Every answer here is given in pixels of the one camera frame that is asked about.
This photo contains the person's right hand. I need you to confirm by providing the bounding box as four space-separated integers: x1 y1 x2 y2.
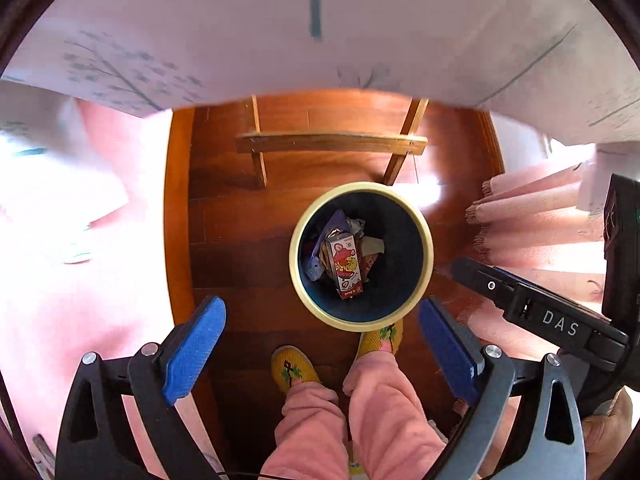
582 389 636 480

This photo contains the tree print tablecloth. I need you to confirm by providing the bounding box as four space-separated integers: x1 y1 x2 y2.
0 0 640 211

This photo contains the pink fringed cloth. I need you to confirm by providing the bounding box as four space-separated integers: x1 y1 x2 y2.
465 160 616 351

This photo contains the wooden table frame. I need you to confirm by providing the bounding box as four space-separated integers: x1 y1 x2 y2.
235 95 430 188

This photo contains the person's right leg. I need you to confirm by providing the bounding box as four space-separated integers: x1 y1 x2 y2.
342 350 446 480

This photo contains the person's right yellow slipper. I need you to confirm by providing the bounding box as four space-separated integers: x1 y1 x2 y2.
356 317 404 358

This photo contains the pink blanket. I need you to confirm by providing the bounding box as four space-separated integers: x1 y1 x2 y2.
0 80 221 480

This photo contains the person's yellow slipper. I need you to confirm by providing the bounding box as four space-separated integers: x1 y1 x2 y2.
271 345 321 396
356 317 404 358

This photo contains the person's left yellow slipper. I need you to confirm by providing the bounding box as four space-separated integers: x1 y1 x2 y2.
271 345 321 396

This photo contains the purple plastic bag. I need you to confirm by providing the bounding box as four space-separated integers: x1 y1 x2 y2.
306 210 351 282

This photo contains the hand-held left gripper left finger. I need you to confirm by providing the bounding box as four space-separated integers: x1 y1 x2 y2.
56 295 227 480

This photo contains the dark bin with cream rim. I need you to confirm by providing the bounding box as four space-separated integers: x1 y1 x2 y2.
289 181 435 332

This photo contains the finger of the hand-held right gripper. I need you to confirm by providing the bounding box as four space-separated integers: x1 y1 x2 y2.
450 256 630 372

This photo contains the cartoon print carton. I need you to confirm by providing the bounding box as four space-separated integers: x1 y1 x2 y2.
324 232 363 301

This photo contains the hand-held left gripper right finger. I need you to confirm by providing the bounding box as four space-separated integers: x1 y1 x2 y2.
418 297 586 480

